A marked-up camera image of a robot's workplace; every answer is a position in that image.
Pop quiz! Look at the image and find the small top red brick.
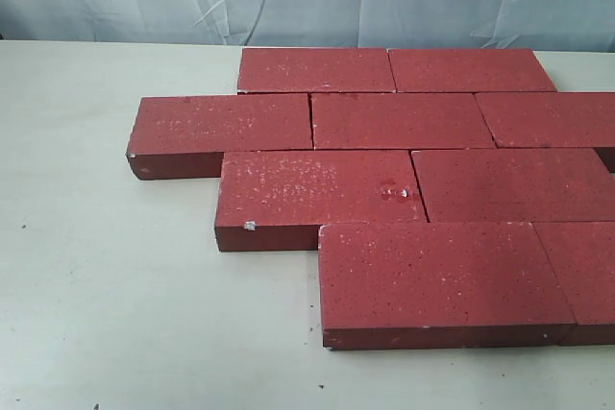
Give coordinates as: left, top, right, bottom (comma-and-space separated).
214, 150, 427, 252

